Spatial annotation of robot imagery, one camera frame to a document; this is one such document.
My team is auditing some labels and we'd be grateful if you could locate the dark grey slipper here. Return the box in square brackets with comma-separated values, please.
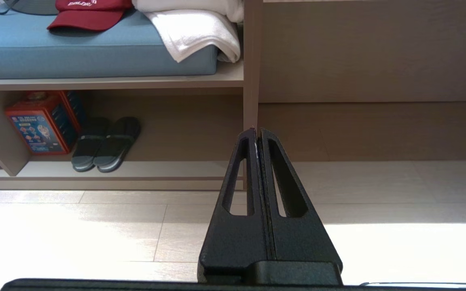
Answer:
[93, 116, 142, 173]
[71, 117, 111, 173]

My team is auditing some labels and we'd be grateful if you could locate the white folded towel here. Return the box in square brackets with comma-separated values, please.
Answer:
[132, 0, 245, 64]

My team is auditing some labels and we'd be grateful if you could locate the blue seat cushion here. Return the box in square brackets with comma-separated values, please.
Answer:
[0, 7, 220, 80]

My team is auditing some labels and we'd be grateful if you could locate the red baseball cap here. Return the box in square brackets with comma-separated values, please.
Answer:
[47, 0, 133, 32]

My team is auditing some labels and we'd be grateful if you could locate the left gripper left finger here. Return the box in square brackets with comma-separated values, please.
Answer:
[198, 129, 269, 283]

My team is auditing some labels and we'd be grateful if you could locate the red printed box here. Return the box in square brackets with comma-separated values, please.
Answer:
[5, 91, 88, 156]

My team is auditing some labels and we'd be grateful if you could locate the wooden shoe shelf bench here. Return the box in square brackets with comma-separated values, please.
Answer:
[0, 0, 466, 191]

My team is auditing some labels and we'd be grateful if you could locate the grey bag with strap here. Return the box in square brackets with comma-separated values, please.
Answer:
[0, 0, 59, 16]

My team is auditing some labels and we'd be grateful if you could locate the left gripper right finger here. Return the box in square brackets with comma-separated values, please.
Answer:
[259, 129, 343, 285]

